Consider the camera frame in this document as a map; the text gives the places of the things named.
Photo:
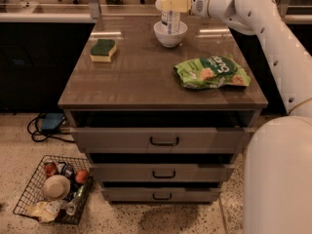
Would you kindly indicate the black wire basket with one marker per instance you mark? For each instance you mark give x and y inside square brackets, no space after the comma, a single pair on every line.
[33,190]

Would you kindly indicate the cream crumpled wrapper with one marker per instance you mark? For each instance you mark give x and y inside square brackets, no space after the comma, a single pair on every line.
[46,211]

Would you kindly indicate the blue white can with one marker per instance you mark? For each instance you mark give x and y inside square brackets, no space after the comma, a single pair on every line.
[66,170]

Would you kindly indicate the grey drawer cabinet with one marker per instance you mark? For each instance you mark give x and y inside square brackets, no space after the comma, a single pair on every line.
[138,89]

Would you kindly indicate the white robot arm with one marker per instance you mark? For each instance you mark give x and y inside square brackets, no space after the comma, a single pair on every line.
[278,165]

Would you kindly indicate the top grey drawer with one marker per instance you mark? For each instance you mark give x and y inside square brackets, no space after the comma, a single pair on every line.
[162,140]

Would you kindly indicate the green snack chip bag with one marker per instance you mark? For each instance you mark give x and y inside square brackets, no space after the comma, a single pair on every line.
[211,73]

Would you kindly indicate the clear plastic water bottle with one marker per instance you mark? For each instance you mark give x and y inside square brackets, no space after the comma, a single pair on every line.
[170,22]

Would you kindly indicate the grey drawer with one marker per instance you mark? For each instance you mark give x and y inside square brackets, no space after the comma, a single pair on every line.
[162,140]
[160,195]
[162,172]

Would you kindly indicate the clear bottle in basket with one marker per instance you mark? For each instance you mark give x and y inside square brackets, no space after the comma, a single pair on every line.
[72,206]

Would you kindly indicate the bottom grey drawer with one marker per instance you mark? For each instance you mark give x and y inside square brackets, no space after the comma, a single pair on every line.
[160,195]

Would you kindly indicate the red soda can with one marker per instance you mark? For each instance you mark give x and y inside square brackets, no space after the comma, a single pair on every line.
[50,169]

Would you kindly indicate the green and yellow sponge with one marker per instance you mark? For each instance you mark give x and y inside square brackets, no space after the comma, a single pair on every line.
[103,50]

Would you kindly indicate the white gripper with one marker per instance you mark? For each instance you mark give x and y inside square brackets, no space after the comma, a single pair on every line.
[199,2]

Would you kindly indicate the white ceramic bowl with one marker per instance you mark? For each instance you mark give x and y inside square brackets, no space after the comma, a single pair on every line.
[170,40]

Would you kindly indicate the tan round lid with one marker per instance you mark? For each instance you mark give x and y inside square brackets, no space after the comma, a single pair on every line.
[56,187]

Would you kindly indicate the blue foot pedal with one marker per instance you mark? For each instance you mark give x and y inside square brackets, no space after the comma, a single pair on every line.
[52,122]

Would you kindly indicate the red apple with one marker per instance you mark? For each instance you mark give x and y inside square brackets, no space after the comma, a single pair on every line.
[81,176]

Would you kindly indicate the middle grey drawer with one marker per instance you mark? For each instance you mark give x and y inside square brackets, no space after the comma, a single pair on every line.
[162,172]

